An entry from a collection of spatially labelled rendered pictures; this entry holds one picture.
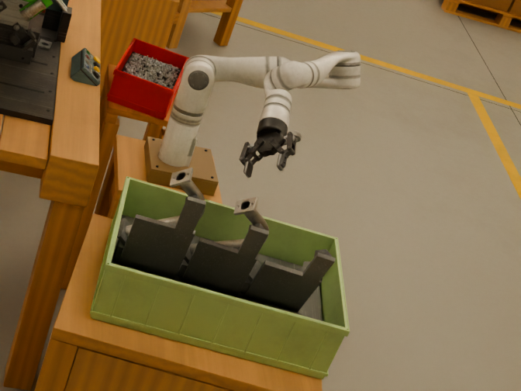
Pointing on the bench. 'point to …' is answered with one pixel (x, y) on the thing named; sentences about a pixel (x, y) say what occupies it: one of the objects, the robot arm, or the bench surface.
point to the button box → (81, 74)
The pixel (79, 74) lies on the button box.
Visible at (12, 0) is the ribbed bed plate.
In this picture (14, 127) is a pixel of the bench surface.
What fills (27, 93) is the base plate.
